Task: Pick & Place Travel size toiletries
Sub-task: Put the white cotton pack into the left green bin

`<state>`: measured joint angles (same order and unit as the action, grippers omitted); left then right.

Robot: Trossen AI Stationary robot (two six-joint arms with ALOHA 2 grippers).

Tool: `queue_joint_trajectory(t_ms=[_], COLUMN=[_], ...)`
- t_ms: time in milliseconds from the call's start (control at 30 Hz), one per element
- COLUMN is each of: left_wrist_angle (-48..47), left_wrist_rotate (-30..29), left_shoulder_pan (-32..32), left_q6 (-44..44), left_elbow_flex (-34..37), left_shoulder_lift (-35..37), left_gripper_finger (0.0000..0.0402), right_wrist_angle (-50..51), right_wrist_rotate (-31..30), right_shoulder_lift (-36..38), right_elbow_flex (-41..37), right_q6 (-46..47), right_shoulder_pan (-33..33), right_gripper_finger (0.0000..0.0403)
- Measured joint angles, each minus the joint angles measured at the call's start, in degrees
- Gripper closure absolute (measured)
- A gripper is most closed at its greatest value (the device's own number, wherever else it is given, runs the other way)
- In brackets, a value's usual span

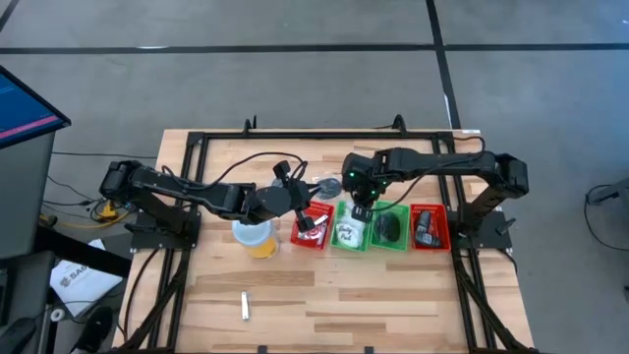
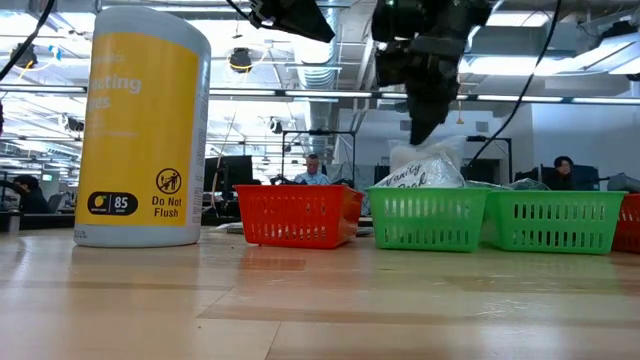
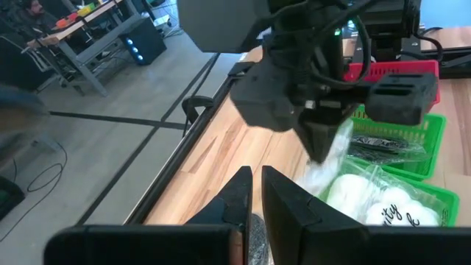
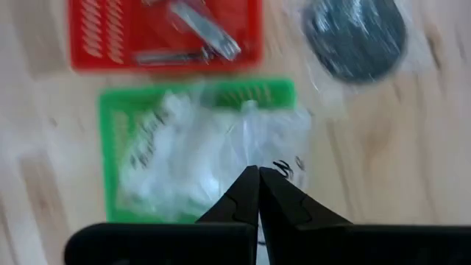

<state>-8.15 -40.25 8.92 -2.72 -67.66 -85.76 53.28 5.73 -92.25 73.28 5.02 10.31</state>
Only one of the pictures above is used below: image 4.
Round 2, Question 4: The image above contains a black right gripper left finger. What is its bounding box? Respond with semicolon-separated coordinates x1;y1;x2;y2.
64;165;261;265

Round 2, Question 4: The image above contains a clear bag of cotton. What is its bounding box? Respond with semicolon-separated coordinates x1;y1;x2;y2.
205;99;314;207
117;91;229;222

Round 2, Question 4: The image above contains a silver nail clipper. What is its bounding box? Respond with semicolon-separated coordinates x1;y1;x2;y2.
169;1;242;62
134;49;210;66

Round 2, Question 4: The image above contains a red plastic basket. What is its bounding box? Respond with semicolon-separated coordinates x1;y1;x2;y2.
68;0;264;73

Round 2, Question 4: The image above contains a green plastic basket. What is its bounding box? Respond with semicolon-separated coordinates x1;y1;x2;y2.
99;78;297;225

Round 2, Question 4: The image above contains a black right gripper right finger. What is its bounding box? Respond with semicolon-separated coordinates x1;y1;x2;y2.
259;167;471;265

